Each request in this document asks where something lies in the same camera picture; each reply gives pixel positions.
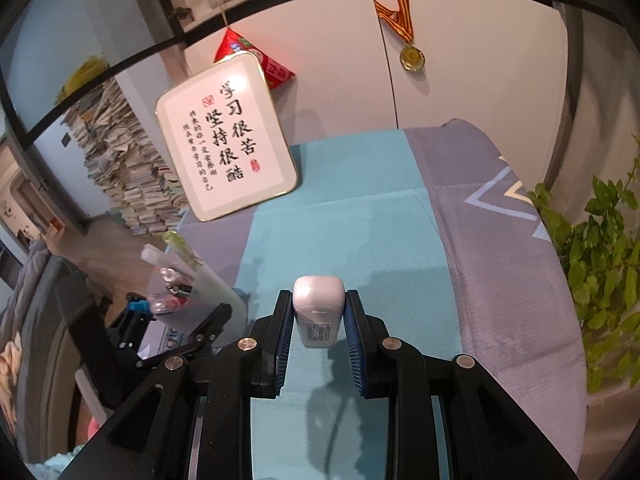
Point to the tall stack of books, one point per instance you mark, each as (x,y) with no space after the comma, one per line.
(125,175)

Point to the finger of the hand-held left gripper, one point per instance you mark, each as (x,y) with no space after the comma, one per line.
(215,320)
(120,332)

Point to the floral cushion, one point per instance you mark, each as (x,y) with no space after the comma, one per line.
(10,367)

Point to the white correction tape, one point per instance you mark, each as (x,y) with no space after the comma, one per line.
(317,305)

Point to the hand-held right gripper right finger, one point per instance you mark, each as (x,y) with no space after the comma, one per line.
(354,345)

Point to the grey chair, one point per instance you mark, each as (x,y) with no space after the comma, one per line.
(35,280)

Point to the yellow plush toy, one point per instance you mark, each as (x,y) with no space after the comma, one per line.
(85,72)

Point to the red hanging pouch ornament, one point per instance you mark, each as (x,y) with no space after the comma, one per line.
(235,45)

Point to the framed calligraphy sign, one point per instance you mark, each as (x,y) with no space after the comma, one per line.
(225,135)

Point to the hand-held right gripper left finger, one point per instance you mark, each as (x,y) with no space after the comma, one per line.
(286,340)

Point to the gold medal with striped ribbon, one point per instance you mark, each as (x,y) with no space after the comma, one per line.
(412,58)

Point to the green leafy plant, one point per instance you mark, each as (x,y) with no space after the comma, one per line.
(595,260)

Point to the translucent white plastic cup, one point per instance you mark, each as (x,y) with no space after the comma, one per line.
(215,285)

